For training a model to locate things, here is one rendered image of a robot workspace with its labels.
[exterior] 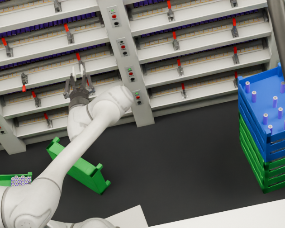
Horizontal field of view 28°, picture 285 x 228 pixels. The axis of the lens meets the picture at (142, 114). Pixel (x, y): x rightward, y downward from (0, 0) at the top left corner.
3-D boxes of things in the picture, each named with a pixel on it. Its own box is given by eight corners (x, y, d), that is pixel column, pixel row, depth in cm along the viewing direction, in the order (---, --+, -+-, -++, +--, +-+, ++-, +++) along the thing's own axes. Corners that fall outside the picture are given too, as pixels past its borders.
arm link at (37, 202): (57, 173, 172) (15, 175, 174) (39, 206, 155) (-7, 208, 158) (65, 209, 177) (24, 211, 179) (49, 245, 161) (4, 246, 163)
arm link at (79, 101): (94, 119, 225) (93, 109, 229) (88, 103, 219) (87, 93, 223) (72, 124, 226) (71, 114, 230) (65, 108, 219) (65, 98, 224)
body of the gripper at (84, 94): (72, 113, 229) (71, 98, 236) (92, 108, 229) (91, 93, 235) (66, 100, 224) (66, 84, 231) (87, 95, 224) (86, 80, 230)
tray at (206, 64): (269, 61, 271) (273, 50, 258) (145, 88, 274) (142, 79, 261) (258, 24, 277) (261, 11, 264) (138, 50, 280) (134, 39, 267)
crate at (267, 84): (313, 127, 228) (315, 117, 222) (265, 144, 228) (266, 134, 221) (281, 72, 245) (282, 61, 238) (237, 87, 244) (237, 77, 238)
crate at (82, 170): (101, 196, 280) (111, 183, 283) (92, 178, 264) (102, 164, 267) (57, 167, 293) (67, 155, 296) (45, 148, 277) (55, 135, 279)
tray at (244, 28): (270, 35, 255) (274, 22, 242) (139, 64, 258) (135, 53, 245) (259, -4, 261) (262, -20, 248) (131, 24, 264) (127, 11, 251)
